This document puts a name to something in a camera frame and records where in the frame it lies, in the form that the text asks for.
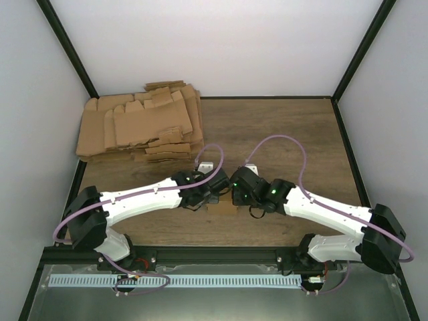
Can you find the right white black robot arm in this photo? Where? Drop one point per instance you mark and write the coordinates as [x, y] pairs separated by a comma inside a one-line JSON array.
[[371, 236]]

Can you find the brown cardboard box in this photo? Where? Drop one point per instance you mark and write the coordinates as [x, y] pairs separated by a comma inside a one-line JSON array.
[[224, 206]]

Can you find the stack of flat cardboard sheets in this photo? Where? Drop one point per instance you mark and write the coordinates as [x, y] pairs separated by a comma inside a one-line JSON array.
[[162, 123]]

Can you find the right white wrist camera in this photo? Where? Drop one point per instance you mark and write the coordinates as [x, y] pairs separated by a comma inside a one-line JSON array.
[[250, 166]]

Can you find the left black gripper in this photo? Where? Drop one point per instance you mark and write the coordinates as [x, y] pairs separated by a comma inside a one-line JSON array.
[[213, 199]]

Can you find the black enclosure frame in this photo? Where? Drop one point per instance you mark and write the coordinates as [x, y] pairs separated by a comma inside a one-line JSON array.
[[343, 99]]

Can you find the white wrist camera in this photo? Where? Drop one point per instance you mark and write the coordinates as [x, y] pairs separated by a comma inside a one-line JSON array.
[[250, 166], [205, 167]]

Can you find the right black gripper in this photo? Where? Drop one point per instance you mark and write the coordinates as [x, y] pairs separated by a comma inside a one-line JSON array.
[[236, 198]]

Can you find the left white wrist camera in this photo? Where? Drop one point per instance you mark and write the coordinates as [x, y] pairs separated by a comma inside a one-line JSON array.
[[205, 167]]

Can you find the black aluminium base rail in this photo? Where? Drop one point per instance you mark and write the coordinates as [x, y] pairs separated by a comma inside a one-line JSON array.
[[150, 257]]

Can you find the light blue slotted cable duct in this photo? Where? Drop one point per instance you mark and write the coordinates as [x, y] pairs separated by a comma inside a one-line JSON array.
[[176, 281]]

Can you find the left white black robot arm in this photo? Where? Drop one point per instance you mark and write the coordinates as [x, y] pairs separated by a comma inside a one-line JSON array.
[[92, 230]]

